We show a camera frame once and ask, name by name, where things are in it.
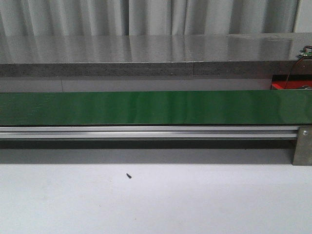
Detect green conveyor belt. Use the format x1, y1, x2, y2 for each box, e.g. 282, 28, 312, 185
0, 90, 312, 126

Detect grey stone counter shelf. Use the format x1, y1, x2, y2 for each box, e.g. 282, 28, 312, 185
0, 33, 312, 77

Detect red plastic tray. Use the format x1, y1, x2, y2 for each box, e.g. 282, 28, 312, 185
271, 75, 312, 90

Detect grey pleated curtain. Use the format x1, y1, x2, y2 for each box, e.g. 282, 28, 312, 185
0, 0, 299, 36

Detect small green circuit board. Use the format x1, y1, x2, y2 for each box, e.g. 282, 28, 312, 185
297, 47, 312, 59

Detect red and black wire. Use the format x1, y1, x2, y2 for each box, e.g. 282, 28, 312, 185
285, 45, 312, 90

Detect aluminium conveyor side rail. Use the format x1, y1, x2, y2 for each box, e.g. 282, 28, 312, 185
0, 125, 299, 139

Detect steel conveyor end bracket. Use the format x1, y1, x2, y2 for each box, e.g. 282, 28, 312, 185
292, 126, 312, 166

